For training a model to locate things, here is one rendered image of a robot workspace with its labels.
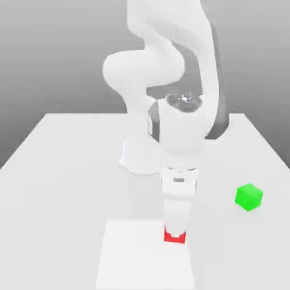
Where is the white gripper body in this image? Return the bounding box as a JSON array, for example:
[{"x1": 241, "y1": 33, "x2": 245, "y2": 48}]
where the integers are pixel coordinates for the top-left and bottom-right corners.
[{"x1": 163, "y1": 195, "x2": 193, "y2": 227}]

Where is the small green cube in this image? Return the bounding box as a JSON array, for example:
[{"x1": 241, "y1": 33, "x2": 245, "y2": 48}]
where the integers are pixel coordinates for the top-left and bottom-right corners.
[{"x1": 234, "y1": 183, "x2": 264, "y2": 212}]

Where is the small red cube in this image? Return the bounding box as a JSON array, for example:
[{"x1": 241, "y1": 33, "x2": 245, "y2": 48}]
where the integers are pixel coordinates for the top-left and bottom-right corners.
[{"x1": 164, "y1": 225, "x2": 187, "y2": 245}]

